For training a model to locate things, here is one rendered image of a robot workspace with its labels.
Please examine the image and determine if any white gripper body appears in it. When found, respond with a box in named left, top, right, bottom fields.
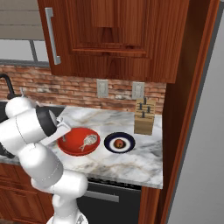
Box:
left=38, top=124, right=73, bottom=147

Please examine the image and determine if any red bowl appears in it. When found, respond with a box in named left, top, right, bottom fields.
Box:
left=57, top=127, right=102, bottom=158

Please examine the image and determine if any grey fish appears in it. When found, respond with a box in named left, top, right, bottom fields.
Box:
left=79, top=134, right=99, bottom=152

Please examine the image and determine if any small dark blue plate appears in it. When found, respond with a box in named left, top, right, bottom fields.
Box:
left=103, top=131, right=137, bottom=155

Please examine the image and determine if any red apple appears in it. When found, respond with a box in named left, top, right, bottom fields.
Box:
left=113, top=138, right=124, bottom=149

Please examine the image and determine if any black sink tap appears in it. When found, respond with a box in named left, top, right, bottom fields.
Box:
left=0, top=73, right=18, bottom=101

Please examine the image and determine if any brown wooden base cupboard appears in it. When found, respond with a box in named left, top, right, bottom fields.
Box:
left=0, top=162, right=56, bottom=224

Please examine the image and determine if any wooden knife block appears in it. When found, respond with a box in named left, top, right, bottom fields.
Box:
left=133, top=97, right=157, bottom=137

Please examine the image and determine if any black dishwasher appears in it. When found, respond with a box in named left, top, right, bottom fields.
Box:
left=75, top=177, right=144, bottom=224

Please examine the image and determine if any window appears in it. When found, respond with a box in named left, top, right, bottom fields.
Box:
left=0, top=38, right=50, bottom=64

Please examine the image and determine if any brown wooden side panel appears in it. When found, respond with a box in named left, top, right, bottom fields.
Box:
left=137, top=0, right=221, bottom=224

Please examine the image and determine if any grey window blind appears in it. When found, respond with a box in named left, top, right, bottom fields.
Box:
left=0, top=0, right=46, bottom=41

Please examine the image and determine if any grey fridge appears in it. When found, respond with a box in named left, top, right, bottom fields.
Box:
left=166, top=10, right=224, bottom=224

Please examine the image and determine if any grey wall socket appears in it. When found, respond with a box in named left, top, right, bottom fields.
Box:
left=131, top=81, right=146, bottom=101
left=96, top=79, right=109, bottom=99

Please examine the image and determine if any grey dishwasher handle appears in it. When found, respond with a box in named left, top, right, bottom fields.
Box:
left=83, top=189, right=121, bottom=204

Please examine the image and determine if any brown wooden wall cupboard door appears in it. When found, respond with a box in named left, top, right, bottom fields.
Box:
left=37, top=0, right=191, bottom=85

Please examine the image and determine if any grey cupboard door handle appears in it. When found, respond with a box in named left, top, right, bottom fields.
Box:
left=44, top=7, right=62, bottom=66

